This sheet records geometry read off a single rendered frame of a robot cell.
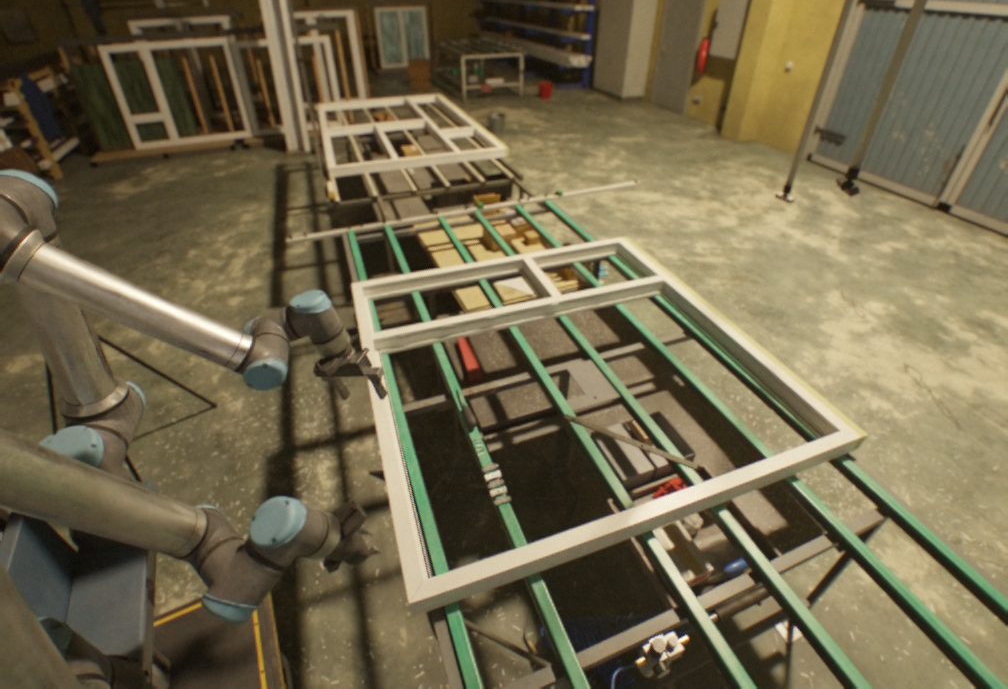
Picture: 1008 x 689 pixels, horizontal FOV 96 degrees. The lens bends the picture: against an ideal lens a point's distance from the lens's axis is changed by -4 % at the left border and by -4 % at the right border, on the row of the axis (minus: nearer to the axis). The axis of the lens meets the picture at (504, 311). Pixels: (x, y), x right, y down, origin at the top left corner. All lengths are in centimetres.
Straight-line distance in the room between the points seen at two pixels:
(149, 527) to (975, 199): 727
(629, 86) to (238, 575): 1058
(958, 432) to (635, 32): 881
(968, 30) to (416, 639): 726
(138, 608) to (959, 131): 747
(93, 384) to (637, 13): 1029
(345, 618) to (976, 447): 343
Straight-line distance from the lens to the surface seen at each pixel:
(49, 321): 142
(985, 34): 728
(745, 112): 863
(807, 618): 154
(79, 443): 149
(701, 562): 171
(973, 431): 391
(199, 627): 219
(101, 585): 156
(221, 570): 106
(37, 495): 90
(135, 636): 144
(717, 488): 156
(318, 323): 130
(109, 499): 96
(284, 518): 99
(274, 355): 123
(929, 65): 750
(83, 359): 148
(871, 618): 273
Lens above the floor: 212
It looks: 35 degrees down
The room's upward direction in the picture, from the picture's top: straight up
